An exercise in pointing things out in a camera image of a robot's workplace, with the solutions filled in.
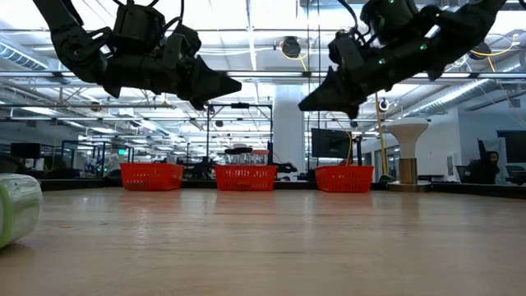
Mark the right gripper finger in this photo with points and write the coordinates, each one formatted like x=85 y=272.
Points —
x=333 y=100
x=341 y=53

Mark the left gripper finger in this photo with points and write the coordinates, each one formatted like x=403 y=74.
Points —
x=213 y=78
x=205 y=96

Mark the blue sand hourglass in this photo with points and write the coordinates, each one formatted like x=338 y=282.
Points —
x=230 y=158

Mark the pink sand hourglass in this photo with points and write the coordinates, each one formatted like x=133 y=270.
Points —
x=261 y=153

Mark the green wall charger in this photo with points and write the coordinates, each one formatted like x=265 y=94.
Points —
x=16 y=209

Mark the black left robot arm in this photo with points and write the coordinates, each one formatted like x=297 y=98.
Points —
x=70 y=37

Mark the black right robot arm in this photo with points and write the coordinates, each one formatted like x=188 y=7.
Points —
x=464 y=24

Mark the black background robot arm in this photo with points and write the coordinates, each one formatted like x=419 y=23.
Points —
x=287 y=167

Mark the white round pillar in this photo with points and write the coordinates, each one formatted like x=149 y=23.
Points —
x=289 y=131

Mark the white mushroom table lamp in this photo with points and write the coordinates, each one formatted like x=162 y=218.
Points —
x=407 y=131

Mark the red plastic basket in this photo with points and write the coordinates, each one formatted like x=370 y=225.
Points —
x=245 y=178
x=344 y=178
x=152 y=177

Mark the person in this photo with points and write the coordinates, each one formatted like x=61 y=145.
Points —
x=485 y=170

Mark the small black monitor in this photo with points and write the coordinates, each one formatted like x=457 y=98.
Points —
x=24 y=150

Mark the black background rig frame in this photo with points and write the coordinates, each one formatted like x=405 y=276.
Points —
x=240 y=105

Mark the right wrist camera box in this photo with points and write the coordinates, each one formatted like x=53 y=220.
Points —
x=390 y=20

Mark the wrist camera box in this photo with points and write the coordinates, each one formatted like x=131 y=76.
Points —
x=390 y=20
x=137 y=26

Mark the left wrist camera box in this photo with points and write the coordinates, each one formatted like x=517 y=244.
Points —
x=137 y=26

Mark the dark wall screen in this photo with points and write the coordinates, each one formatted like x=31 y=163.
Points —
x=515 y=146

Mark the black aluminium rig frame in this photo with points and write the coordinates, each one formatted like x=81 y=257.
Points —
x=472 y=190

